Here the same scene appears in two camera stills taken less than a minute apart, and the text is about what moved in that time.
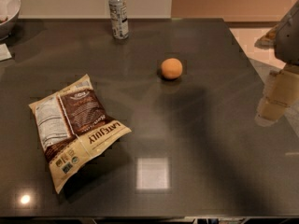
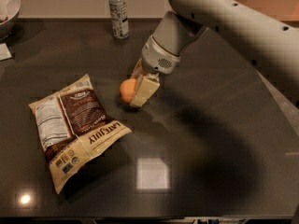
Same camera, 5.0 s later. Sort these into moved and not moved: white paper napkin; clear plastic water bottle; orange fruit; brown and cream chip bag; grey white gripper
Moved: grey white gripper; orange fruit
Not moved: brown and cream chip bag; clear plastic water bottle; white paper napkin
